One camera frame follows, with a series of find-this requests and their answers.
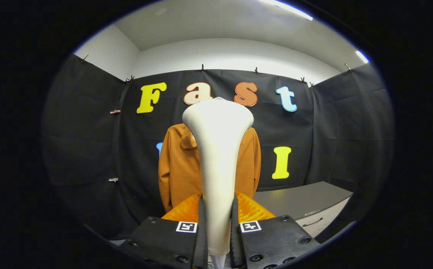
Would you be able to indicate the white garment steamer head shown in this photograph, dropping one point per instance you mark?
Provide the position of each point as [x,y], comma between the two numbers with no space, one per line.
[216,149]

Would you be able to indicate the orange button-up shirt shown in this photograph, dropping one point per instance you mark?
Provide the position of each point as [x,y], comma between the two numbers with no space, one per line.
[179,175]

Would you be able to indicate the long ceiling light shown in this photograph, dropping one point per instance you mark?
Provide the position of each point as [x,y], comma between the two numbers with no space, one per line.
[287,8]

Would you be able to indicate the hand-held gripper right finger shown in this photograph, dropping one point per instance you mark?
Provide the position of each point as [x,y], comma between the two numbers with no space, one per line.
[235,243]

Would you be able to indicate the grey drawer cabinet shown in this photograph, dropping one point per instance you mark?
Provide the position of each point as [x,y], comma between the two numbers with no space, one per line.
[298,198]

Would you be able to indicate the row of black cloth clips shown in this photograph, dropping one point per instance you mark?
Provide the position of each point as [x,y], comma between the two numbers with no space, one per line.
[202,68]

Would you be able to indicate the small ceiling light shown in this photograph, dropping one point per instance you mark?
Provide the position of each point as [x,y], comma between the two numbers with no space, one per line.
[362,56]

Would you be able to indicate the black backdrop cloth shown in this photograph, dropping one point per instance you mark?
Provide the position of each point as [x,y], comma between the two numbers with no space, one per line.
[351,130]

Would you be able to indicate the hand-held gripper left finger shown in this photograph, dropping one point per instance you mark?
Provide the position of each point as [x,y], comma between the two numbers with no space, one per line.
[201,243]

